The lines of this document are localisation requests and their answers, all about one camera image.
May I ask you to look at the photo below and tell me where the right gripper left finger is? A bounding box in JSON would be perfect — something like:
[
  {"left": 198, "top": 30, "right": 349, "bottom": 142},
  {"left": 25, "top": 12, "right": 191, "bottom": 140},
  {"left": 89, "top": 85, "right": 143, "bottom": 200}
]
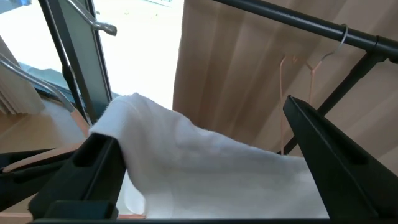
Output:
[{"left": 28, "top": 133, "right": 127, "bottom": 219}]

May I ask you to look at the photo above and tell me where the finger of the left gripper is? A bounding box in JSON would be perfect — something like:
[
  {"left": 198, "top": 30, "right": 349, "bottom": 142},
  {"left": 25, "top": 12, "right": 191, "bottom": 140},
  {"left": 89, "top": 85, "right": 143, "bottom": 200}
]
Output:
[
  {"left": 0, "top": 149, "right": 60, "bottom": 170},
  {"left": 0, "top": 152, "right": 75, "bottom": 213}
]

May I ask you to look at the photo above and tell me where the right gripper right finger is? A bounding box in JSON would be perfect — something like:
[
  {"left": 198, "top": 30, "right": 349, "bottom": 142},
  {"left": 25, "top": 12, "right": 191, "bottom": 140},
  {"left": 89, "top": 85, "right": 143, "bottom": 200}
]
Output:
[{"left": 282, "top": 95, "right": 398, "bottom": 219}]

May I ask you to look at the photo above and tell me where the white printed T-shirt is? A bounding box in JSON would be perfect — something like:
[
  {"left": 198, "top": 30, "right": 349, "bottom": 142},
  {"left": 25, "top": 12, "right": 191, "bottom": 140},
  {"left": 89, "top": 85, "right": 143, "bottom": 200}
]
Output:
[{"left": 89, "top": 92, "right": 330, "bottom": 220}]

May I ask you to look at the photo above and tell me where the black clothes rack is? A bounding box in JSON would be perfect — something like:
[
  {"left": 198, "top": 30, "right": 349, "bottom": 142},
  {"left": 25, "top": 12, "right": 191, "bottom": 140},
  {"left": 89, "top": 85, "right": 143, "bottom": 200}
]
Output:
[{"left": 39, "top": 0, "right": 398, "bottom": 156}]

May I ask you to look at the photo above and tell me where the white curtain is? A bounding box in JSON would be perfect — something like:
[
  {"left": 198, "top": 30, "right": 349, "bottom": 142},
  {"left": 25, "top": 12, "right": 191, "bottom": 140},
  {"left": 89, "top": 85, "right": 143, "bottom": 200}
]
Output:
[{"left": 0, "top": 35, "right": 46, "bottom": 116}]

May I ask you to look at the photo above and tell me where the beige curtain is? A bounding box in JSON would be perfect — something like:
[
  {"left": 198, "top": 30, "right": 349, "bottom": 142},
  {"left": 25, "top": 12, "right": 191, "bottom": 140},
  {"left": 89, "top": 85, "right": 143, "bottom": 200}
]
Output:
[{"left": 172, "top": 0, "right": 398, "bottom": 175}]

